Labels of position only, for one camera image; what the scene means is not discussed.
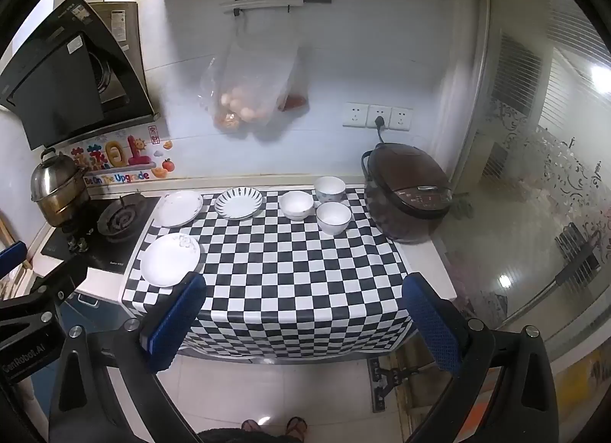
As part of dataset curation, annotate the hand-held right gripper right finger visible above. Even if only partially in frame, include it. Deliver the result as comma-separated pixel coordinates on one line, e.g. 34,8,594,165
402,272,560,443

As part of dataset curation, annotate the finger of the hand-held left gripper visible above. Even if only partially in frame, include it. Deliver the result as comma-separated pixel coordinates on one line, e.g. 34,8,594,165
0,256,90,345
0,240,27,279

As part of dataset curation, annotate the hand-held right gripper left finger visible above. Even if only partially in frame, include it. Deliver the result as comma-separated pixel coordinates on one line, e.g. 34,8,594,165
47,271,207,443

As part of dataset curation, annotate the floral white plate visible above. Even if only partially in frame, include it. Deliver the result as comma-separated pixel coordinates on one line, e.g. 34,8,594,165
140,234,202,287

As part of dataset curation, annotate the plain white plate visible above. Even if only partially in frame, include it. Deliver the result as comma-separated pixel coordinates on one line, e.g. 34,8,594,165
155,190,204,227

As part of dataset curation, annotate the blue striped white plate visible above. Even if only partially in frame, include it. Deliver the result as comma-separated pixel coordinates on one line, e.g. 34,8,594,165
214,187,264,221

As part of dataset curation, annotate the plain white bowl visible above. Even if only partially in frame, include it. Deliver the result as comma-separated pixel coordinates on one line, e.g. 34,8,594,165
279,190,315,221
315,201,352,236

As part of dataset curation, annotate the blue printed white bowl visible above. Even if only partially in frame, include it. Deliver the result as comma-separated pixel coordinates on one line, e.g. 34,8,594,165
314,176,346,204

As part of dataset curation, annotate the blue lower cabinet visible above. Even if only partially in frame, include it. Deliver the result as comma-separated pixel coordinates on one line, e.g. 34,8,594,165
57,288,139,336

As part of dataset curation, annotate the black gas stove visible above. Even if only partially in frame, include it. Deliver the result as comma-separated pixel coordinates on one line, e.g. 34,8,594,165
40,192,160,277

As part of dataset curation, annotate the steel steamer pot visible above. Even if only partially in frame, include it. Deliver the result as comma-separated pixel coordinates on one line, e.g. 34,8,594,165
30,147,91,229

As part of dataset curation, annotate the black white checkered cloth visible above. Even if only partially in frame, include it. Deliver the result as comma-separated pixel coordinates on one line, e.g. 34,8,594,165
121,185,414,359

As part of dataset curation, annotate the brown rice cooker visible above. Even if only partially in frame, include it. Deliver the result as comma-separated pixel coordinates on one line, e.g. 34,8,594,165
360,142,454,244

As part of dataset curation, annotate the black range hood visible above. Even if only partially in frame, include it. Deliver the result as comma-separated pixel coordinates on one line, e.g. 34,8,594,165
0,0,160,150

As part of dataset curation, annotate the patterned glass sliding door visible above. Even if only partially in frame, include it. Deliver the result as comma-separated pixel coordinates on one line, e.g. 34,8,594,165
487,0,611,353

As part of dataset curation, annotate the clear plastic bag with eggs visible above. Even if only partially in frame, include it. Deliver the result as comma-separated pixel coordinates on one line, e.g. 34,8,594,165
199,18,301,134

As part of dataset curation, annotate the black metal frame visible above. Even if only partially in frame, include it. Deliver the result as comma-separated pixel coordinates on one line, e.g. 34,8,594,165
367,356,412,412

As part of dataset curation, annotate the colourful wall sticker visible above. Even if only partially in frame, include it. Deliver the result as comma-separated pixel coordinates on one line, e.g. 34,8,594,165
69,126,176,186

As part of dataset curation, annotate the white wall socket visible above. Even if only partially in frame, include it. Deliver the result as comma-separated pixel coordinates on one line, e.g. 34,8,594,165
389,106,414,131
343,103,368,128
367,104,392,129

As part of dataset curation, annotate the wall hook rail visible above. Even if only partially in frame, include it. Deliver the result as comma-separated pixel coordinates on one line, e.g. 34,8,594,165
220,0,333,12

